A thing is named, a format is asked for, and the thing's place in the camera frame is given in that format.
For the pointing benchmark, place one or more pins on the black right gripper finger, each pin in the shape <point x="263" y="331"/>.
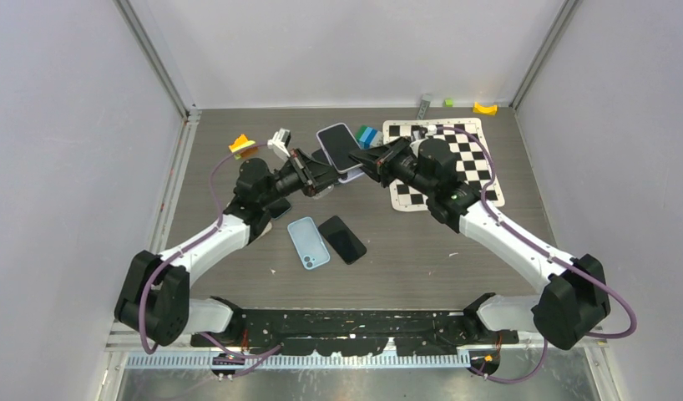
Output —
<point x="368" y="161"/>
<point x="390" y="150"/>

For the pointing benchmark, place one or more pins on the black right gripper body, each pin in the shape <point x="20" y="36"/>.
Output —
<point x="401" y="167"/>

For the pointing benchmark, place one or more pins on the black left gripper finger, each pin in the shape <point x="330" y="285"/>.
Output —
<point x="322" y="191"/>
<point x="310" y="171"/>

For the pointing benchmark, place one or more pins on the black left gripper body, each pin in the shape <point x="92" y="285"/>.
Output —
<point x="295" y="176"/>

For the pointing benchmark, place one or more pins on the phone with lilac edge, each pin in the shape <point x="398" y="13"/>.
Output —
<point x="337" y="142"/>

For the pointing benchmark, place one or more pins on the dark phone face up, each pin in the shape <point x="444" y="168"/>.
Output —
<point x="279" y="208"/>

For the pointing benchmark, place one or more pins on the black phone face up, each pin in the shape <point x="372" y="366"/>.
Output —
<point x="342" y="240"/>

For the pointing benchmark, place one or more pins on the light blue phone face up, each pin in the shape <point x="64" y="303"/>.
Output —
<point x="309" y="245"/>

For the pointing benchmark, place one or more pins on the lilac phone case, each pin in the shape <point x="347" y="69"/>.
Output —
<point x="350" y="176"/>

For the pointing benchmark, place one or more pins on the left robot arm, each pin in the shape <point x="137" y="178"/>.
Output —
<point x="155" y="298"/>

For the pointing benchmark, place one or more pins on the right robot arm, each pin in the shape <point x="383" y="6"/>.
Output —
<point x="570" y="299"/>

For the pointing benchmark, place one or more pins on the green blue block stack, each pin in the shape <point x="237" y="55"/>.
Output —
<point x="367" y="137"/>

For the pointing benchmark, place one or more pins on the yellow orange toy block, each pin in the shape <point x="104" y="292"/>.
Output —
<point x="243" y="147"/>

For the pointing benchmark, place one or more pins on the yellow curved toy piece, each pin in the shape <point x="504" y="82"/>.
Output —
<point x="490" y="110"/>

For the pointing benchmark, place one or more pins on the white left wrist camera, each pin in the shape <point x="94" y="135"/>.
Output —
<point x="279" y="142"/>

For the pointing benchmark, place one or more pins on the grey metal bracket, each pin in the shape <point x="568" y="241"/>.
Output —
<point x="424" y="105"/>

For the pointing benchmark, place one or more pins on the aluminium frame rail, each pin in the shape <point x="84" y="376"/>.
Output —
<point x="155" y="298"/>

